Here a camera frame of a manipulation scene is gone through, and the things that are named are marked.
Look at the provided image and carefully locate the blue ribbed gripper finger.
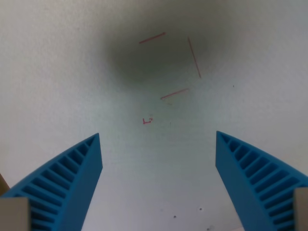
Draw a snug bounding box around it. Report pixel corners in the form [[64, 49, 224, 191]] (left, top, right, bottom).
[[215, 130, 308, 231], [0, 132, 103, 231]]

